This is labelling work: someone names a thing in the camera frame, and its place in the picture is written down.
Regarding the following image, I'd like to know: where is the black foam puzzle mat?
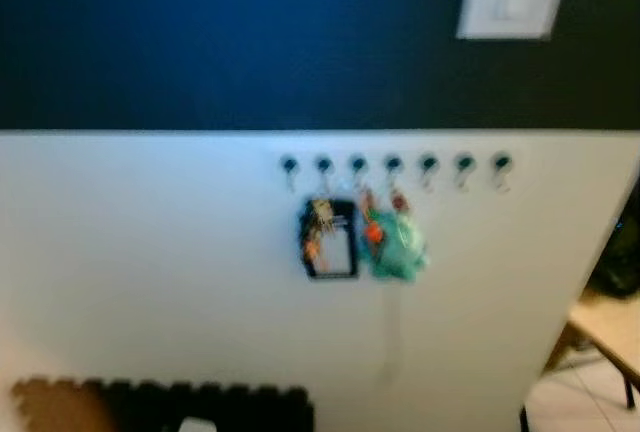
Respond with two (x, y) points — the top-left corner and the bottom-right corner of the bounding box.
(92, 379), (317, 432)

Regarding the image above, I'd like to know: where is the brown foam mat tile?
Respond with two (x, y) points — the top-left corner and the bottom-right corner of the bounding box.
(9, 376), (113, 432)

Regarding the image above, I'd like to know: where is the black card holder keychain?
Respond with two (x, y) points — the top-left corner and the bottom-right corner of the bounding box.
(297, 195), (360, 282)

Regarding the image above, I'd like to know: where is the black bag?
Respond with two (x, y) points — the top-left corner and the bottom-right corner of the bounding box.
(588, 184), (640, 300)

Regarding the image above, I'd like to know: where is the white hook board panel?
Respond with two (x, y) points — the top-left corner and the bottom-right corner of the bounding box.
(0, 129), (640, 432)

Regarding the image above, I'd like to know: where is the light wooden table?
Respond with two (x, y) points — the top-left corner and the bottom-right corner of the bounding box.
(543, 290), (640, 411)

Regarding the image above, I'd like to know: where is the small white round object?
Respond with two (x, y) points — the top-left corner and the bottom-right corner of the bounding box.
(177, 416), (220, 432)

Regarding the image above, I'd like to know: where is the teal plush keychain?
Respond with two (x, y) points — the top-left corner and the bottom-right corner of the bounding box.
(359, 189), (430, 286)

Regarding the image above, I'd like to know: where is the black round wall hook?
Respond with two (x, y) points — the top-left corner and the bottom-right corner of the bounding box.
(491, 152), (513, 194)
(455, 153), (476, 193)
(281, 155), (301, 193)
(349, 155), (369, 193)
(419, 154), (439, 193)
(315, 155), (335, 195)
(384, 155), (404, 193)

